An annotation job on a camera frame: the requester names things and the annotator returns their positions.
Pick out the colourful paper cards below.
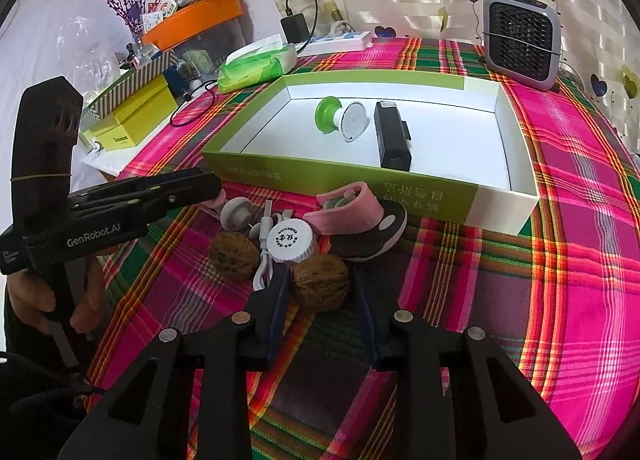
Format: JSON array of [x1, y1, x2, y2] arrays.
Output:
[[141, 0, 179, 34]]

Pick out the yellow-green cardboard box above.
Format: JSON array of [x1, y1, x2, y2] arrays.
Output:
[[80, 75, 181, 157]]

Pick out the green and white cardboard box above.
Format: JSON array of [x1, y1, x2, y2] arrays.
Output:
[[200, 71, 541, 236]]

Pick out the orange storage box lid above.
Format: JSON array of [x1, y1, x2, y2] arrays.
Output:
[[142, 0, 244, 52]]

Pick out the clear plastic storage box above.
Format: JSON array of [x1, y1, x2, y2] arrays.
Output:
[[167, 23, 252, 94]]

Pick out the green tissue pack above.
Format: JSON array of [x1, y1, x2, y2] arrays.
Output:
[[216, 34, 299, 94]]

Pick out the white round bottle cap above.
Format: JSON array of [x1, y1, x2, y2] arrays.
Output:
[[266, 221, 317, 264]]

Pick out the small white round gadget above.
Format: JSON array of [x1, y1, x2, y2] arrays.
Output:
[[220, 197, 256, 231]]

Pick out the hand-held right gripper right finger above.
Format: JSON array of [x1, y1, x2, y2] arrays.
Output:
[[350, 280, 586, 460]]

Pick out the black charger cable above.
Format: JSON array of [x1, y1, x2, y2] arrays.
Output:
[[286, 0, 322, 59]]

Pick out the black and white oval device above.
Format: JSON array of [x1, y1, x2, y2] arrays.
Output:
[[330, 200, 409, 262]]

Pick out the pink plaid tablecloth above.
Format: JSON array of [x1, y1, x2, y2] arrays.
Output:
[[82, 36, 640, 460]]

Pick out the clear plastic bag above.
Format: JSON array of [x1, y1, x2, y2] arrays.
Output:
[[54, 15, 127, 87]]

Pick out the thin black cable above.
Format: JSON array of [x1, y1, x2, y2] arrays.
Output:
[[169, 89, 217, 129]]

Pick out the black power adapter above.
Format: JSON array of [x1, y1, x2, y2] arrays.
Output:
[[280, 14, 312, 44]]

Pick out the white cable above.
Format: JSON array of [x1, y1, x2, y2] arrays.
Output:
[[247, 200, 297, 293]]

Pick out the person's left hand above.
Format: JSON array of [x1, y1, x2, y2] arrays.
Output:
[[5, 258, 108, 342]]

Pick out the striped box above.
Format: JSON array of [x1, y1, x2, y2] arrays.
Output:
[[82, 50, 179, 126]]

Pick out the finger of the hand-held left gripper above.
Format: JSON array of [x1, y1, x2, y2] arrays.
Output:
[[99, 167, 214, 197], [70, 174, 224, 242]]

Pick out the small pink piece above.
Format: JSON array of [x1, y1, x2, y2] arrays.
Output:
[[197, 190, 229, 214]]

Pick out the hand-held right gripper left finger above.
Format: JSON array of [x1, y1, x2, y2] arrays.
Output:
[[59, 264, 294, 460]]

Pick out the white power strip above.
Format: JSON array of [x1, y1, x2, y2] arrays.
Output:
[[297, 30, 375, 58]]

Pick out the green white spool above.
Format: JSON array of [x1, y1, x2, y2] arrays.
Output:
[[315, 96, 371, 143]]

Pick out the black rectangular device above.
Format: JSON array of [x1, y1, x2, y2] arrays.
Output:
[[374, 100, 414, 172]]

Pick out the grey desk heater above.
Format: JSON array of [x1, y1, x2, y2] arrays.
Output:
[[481, 0, 564, 91]]

